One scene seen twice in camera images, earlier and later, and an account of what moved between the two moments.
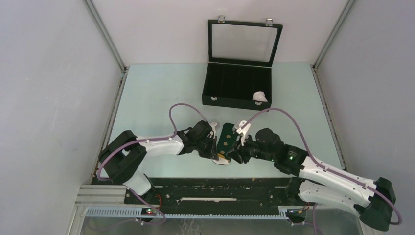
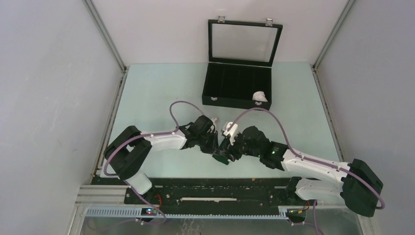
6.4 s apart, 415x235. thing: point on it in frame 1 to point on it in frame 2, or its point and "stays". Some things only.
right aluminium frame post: x=338 y=23 stays
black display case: x=241 y=54 stays
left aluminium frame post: x=98 y=17 stays
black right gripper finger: x=235 y=153 to x=223 y=148
